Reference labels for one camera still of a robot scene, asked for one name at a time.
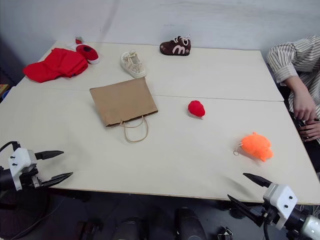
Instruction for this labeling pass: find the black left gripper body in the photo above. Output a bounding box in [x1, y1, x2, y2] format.
[21, 166, 44, 190]

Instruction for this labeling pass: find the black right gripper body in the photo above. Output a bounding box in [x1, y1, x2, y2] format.
[251, 202, 281, 227]

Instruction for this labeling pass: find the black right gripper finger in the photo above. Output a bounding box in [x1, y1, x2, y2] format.
[227, 194, 264, 228]
[242, 172, 273, 189]

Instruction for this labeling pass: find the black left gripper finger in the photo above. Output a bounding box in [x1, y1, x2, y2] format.
[40, 171, 74, 188]
[34, 150, 65, 161]

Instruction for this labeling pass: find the black handheld device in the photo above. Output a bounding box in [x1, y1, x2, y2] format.
[294, 116, 308, 138]

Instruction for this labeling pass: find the brown paper bag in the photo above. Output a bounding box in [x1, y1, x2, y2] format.
[89, 76, 160, 145]

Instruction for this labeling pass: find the person's left hand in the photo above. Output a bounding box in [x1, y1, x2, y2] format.
[298, 120, 320, 143]

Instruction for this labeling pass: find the person's right hand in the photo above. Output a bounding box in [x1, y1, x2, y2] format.
[292, 92, 318, 124]

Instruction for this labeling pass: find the small black metal clamp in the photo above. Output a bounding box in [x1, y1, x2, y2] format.
[216, 225, 235, 240]

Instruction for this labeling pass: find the orange plush keychain toy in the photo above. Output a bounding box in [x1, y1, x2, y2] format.
[232, 131, 274, 164]

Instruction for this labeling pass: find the dark round fan grille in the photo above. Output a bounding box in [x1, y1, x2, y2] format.
[0, 189, 51, 240]

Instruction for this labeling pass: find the dark rounded shape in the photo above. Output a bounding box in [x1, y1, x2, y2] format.
[116, 215, 151, 240]
[174, 206, 208, 240]

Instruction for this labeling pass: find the red folded cloth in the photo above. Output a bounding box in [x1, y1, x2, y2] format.
[22, 47, 89, 84]

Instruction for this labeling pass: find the small red plush toy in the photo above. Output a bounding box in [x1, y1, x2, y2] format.
[187, 100, 207, 121]

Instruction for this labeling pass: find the red slip-on shoe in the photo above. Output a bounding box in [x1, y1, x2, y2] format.
[74, 36, 101, 66]

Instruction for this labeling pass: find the white lace-up shoe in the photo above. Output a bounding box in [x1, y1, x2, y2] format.
[119, 50, 147, 79]

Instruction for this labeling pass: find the person in striped shirt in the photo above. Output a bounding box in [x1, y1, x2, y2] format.
[265, 35, 320, 118]

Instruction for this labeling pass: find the brown plush shoe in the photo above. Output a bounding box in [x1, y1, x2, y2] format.
[159, 34, 193, 58]

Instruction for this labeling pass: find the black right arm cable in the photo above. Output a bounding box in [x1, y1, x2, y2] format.
[261, 219, 270, 240]

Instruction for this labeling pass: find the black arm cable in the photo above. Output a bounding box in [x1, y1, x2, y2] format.
[0, 140, 22, 154]
[261, 219, 270, 240]

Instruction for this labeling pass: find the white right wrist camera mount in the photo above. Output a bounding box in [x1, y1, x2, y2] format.
[262, 183, 299, 231]

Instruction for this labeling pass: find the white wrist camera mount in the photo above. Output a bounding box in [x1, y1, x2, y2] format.
[262, 183, 299, 231]
[7, 147, 39, 192]

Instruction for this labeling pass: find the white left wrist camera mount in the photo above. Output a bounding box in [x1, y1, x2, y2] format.
[7, 147, 39, 192]

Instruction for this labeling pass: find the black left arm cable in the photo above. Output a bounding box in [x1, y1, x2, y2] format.
[0, 140, 22, 154]

